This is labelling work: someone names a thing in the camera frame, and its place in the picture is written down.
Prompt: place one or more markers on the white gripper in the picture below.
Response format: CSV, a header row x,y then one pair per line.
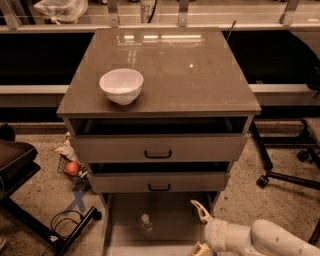
x,y
215,234

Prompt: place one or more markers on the black wire basket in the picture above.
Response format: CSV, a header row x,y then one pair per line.
x,y
80,178

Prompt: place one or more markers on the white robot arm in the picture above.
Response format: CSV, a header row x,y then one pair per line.
x,y
262,238

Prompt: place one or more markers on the bottom open grey drawer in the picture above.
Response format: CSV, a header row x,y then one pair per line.
x,y
176,224

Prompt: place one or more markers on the snack bag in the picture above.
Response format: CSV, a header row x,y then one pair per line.
x,y
67,150

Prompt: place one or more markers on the white ceramic bowl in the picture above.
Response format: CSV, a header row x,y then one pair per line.
x,y
122,86

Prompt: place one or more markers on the black chair left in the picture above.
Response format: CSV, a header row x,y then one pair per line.
x,y
17,166

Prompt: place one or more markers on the red apple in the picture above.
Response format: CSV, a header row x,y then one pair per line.
x,y
72,168

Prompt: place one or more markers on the grey drawer cabinet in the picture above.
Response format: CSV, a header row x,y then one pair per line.
x,y
188,72

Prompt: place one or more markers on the top grey drawer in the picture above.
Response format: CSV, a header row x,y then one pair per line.
x,y
187,139

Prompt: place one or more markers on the white numbered container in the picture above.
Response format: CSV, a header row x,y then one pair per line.
x,y
148,9

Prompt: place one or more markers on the middle grey drawer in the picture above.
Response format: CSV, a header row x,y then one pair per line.
x,y
159,177

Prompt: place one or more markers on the clear plastic water bottle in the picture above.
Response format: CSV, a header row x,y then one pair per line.
x,y
146,225

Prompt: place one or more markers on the clear plastic bag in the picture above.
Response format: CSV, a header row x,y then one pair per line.
x,y
62,11

